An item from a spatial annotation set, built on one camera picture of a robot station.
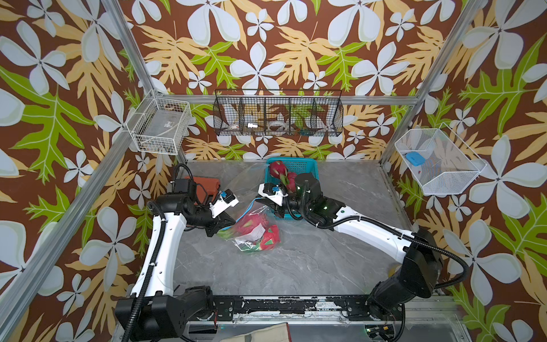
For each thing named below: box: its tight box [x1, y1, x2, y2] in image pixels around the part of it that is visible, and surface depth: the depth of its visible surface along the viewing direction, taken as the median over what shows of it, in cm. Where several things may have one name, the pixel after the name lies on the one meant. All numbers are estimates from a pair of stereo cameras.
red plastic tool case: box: [183, 175, 221, 205], surface depth 65 cm
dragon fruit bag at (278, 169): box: [269, 161, 290, 185], surface depth 103 cm
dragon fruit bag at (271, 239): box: [259, 225, 281, 251], surface depth 84 cm
